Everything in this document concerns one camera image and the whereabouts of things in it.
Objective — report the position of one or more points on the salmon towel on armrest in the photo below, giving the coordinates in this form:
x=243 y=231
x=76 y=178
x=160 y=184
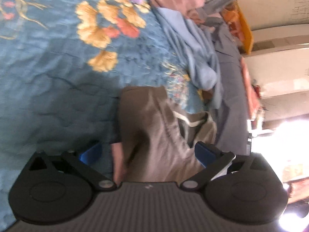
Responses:
x=252 y=98

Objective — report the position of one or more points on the grey printed sofa cover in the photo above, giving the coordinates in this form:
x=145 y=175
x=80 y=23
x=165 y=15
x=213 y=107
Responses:
x=232 y=117

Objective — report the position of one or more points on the yellow flat board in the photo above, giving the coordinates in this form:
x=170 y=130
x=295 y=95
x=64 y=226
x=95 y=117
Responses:
x=248 y=40

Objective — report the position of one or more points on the orange plastic bag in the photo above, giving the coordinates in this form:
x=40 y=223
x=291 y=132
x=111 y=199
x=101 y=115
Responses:
x=231 y=17

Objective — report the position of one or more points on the light blue garment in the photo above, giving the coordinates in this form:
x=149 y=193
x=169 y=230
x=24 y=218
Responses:
x=195 y=51

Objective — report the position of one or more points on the white air conditioner unit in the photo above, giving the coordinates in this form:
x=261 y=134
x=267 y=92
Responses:
x=278 y=64

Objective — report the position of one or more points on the grey garment with pink cuffs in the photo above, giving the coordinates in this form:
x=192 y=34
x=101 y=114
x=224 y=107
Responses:
x=157 y=137

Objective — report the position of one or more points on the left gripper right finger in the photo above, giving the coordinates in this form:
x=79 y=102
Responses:
x=215 y=163

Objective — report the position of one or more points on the blue floral quilted blanket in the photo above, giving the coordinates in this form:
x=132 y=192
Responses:
x=63 y=66

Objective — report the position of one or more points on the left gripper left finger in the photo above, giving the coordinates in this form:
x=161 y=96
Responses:
x=81 y=160

